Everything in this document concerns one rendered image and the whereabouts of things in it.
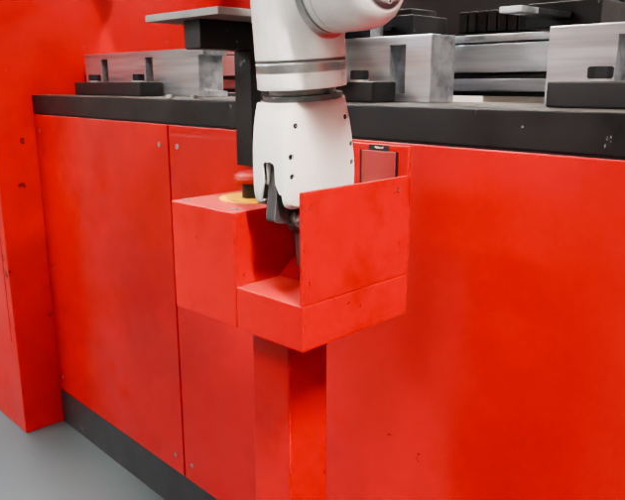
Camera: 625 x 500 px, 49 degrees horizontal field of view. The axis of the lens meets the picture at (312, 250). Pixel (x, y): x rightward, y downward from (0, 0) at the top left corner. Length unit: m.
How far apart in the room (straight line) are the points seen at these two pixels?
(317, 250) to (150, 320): 0.88
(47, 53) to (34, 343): 0.74
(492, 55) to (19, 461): 1.43
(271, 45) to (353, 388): 0.58
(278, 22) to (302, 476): 0.49
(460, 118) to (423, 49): 0.21
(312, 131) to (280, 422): 0.33
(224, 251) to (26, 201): 1.20
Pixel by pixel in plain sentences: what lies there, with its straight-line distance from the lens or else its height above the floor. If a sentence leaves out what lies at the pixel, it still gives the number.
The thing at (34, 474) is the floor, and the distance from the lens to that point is 1.82.
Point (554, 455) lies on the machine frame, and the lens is 0.87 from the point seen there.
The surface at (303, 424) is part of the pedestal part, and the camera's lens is 0.78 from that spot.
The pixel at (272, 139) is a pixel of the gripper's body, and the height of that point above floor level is 0.85.
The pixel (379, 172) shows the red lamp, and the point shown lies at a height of 0.81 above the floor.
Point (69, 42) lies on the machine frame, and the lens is 1.88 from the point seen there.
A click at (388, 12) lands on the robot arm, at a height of 0.96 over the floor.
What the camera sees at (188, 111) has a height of 0.85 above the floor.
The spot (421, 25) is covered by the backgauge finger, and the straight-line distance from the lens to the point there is 1.32.
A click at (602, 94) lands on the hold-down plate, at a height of 0.89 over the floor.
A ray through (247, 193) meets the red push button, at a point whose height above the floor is 0.79.
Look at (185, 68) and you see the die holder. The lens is 1.46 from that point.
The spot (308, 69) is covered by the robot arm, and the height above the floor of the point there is 0.91.
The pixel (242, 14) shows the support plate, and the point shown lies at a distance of 0.97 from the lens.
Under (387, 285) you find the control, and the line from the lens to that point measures 0.71.
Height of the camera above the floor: 0.90
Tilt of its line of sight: 14 degrees down
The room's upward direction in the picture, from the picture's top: straight up
